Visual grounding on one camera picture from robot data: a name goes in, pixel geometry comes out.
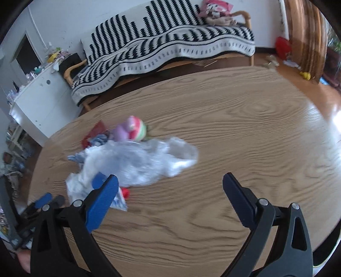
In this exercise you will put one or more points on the purple soft toy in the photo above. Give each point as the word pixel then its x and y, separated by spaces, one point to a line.
pixel 120 132

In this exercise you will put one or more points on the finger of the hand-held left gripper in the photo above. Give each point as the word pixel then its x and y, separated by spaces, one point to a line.
pixel 42 200
pixel 59 201

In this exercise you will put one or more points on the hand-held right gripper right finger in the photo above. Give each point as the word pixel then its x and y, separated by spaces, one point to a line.
pixel 239 199

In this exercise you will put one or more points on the white paper sheet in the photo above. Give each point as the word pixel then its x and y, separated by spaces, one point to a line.
pixel 291 64

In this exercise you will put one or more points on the person's left hand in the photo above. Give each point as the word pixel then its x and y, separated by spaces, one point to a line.
pixel 24 261

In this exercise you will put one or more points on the cluttered shelf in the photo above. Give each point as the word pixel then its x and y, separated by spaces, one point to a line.
pixel 13 151

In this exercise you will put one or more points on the white printed wrapper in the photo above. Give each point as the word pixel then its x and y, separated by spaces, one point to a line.
pixel 120 203

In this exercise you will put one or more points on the yellow toy on cabinet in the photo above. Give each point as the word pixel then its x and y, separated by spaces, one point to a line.
pixel 52 57

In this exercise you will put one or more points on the black box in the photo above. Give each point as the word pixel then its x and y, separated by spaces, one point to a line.
pixel 69 62

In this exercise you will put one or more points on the white cabinet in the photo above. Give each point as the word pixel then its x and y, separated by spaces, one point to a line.
pixel 45 101

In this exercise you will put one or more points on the dark red plant pot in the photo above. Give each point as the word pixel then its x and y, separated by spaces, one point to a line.
pixel 333 66

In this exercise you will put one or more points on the small red cap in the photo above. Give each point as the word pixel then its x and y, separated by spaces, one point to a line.
pixel 125 193

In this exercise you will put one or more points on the red cloth piece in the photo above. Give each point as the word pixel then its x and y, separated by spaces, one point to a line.
pixel 93 133

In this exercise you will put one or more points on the blue white wrapper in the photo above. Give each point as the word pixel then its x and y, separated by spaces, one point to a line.
pixel 99 139

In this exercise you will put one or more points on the clear plastic bag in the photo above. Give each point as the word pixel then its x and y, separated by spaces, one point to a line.
pixel 128 165

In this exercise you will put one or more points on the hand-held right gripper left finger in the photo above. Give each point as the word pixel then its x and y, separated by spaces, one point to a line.
pixel 102 202

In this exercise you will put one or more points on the beige slipper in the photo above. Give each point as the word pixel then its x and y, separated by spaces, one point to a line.
pixel 270 65
pixel 271 58

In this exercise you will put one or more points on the wooden chair with patterned cushion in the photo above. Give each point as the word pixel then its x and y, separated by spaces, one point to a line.
pixel 72 69

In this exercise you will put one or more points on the yellow floor toy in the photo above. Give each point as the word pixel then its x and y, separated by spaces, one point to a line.
pixel 305 75

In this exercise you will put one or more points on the blue floor mat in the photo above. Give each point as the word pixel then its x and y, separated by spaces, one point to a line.
pixel 325 80

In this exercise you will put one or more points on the red bag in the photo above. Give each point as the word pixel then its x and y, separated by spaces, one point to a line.
pixel 283 46

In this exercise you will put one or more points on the brown curtain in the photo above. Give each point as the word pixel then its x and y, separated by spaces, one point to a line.
pixel 306 37

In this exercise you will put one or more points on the beige plush toy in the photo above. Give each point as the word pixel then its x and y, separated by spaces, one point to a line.
pixel 221 20

